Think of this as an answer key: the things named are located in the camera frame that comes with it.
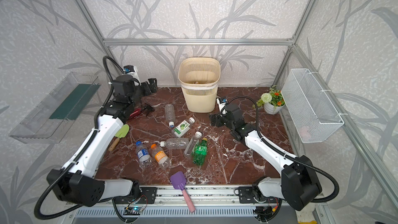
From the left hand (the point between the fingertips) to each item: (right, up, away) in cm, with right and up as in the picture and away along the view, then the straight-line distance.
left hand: (150, 75), depth 74 cm
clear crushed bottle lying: (+11, -36, +10) cm, 39 cm away
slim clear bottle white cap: (+17, -41, +11) cm, 45 cm away
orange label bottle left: (+3, -42, +7) cm, 42 cm away
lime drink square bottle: (+12, -29, +20) cm, 37 cm away
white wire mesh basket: (+71, -18, -11) cm, 74 cm away
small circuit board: (-8, -64, -2) cm, 65 cm away
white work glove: (+71, -64, -6) cm, 96 cm away
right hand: (+32, -16, +10) cm, 37 cm away
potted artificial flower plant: (+68, -13, +22) cm, 73 cm away
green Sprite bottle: (+23, -41, +10) cm, 49 cm away
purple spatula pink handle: (+13, -53, +4) cm, 55 cm away
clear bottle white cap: (+3, -21, +25) cm, 33 cm away
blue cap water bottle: (-6, -44, +8) cm, 45 cm away
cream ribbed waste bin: (+21, +4, +34) cm, 40 cm away
